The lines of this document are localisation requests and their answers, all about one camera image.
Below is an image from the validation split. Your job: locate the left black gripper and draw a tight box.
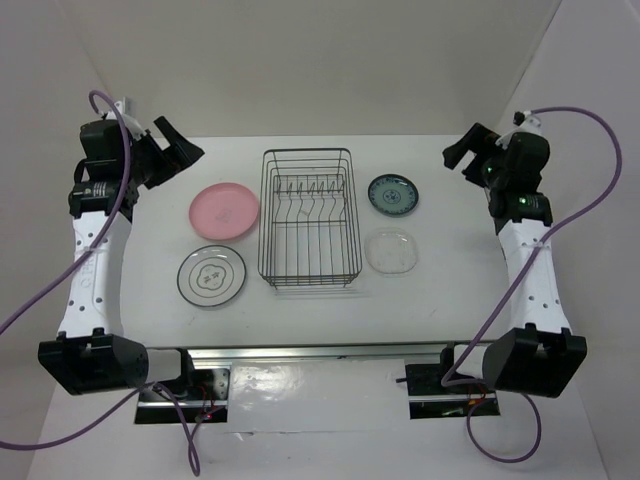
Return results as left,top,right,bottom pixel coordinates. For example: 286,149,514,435
120,116,203,190

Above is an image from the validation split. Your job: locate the blue floral ceramic plate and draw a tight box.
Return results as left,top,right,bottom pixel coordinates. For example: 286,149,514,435
367,173,420,217

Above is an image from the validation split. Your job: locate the clear glass plate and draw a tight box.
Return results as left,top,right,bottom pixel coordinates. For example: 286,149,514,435
364,227,419,276

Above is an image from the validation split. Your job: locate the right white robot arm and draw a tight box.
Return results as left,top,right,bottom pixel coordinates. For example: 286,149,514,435
436,119,587,398

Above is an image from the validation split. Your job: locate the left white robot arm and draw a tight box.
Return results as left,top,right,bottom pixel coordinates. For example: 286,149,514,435
38,114,204,399

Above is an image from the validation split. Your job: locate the pink plastic plate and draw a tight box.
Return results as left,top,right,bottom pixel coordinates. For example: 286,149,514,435
188,182,260,241

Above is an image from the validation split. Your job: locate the white plate with dark rim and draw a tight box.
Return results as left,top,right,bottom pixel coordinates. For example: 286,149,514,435
176,245,247,308

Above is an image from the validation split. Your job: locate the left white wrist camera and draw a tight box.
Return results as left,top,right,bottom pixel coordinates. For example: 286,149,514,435
99,97,150,141

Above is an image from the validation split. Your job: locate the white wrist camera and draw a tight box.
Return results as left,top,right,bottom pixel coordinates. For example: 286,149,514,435
99,97,150,141
495,110,542,150

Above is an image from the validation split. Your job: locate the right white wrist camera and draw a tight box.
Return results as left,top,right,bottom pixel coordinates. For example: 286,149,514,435
495,110,542,150

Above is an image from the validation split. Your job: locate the metal wire dish rack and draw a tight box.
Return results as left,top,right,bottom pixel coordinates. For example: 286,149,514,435
257,147,363,289

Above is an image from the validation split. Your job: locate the aluminium front rail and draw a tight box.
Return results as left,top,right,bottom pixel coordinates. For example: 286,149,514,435
185,342,453,366

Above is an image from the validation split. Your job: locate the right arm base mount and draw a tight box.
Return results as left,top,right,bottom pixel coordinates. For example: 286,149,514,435
395,364,500,420

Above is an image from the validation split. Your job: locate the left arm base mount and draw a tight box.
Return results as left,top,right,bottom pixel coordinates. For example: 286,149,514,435
134,367,231,425

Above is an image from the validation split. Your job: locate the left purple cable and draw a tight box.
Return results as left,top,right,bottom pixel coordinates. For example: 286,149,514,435
0,90,230,477

